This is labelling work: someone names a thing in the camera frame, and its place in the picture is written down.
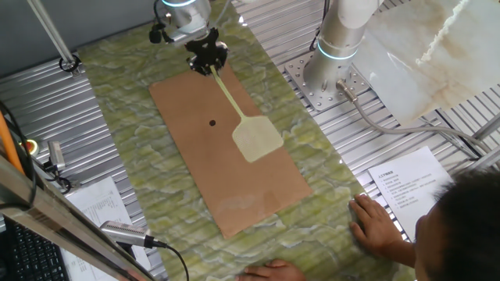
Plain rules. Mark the silver finned camera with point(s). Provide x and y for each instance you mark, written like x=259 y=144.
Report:
x=125 y=233

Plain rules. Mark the black keyboard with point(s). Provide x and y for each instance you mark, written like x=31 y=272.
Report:
x=35 y=257

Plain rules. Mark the person's head black hair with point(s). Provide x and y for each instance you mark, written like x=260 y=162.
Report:
x=468 y=234

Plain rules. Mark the person's left hand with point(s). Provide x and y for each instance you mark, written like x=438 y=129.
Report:
x=273 y=272

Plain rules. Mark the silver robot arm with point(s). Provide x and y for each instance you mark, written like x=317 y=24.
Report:
x=340 y=35

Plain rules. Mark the red emergency stop button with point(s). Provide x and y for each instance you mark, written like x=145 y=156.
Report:
x=32 y=147

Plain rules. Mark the brown cardboard sheet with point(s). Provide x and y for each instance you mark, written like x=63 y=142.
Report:
x=234 y=195

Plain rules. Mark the white marble board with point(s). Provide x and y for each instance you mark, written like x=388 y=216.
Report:
x=429 y=58

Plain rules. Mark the orange pole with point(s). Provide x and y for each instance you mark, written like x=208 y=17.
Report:
x=8 y=144

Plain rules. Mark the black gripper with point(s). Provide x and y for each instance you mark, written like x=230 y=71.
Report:
x=207 y=47

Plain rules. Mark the white instruction paper sheet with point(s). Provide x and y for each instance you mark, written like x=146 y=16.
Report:
x=406 y=187

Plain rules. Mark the aluminium stand pole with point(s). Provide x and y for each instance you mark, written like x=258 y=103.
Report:
x=51 y=33

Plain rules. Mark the pale green flyswatter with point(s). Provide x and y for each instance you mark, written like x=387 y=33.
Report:
x=256 y=138

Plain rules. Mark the printed table paper sheet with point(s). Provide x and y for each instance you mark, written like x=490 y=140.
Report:
x=101 y=203

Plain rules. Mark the person's right hand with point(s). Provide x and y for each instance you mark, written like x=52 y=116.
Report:
x=375 y=228

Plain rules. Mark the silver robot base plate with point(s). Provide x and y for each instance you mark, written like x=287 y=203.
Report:
x=301 y=74

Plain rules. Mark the steel frame beam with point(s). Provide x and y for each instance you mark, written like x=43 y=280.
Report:
x=47 y=210

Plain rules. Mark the person's right forearm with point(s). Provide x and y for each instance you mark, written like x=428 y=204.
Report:
x=402 y=251

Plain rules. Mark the aluminium bar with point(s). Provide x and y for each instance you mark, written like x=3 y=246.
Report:
x=488 y=156
x=488 y=126

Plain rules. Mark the green marble pattern mat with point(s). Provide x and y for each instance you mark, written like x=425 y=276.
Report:
x=156 y=117

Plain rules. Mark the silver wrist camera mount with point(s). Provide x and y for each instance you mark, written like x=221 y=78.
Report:
x=183 y=38

